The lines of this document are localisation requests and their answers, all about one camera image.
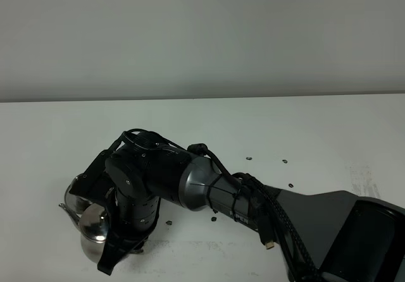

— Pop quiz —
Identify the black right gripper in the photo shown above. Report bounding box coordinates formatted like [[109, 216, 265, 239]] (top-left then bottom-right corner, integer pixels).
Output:
[[69, 142, 161, 276]]

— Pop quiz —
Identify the stainless steel teapot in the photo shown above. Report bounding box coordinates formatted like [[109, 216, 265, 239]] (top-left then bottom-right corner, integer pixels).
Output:
[[58, 174, 146, 264]]

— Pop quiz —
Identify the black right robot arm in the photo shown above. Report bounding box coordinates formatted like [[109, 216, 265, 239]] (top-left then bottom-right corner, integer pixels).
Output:
[[70, 129, 404, 281]]

